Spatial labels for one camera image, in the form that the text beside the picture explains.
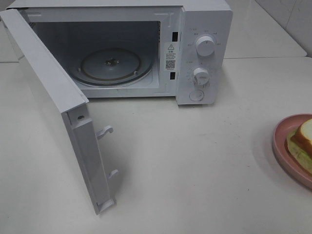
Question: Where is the sandwich with lettuce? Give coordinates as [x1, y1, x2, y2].
[286, 119, 312, 174]

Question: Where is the glass microwave turntable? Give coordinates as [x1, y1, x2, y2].
[70, 47, 156, 86]

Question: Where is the round white door button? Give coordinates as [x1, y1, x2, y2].
[189, 90, 204, 101]

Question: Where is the white microwave door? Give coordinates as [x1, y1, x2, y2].
[0, 9, 118, 215]

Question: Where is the white warning label sticker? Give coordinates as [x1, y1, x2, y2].
[164, 42, 177, 71]

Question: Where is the white microwave oven body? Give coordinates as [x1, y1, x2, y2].
[5, 0, 233, 105]

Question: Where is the white timer knob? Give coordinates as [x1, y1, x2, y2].
[193, 67, 210, 85]

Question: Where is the pink round plate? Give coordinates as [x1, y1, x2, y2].
[272, 114, 312, 190]

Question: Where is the upper white power knob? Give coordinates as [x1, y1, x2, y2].
[195, 35, 216, 57]

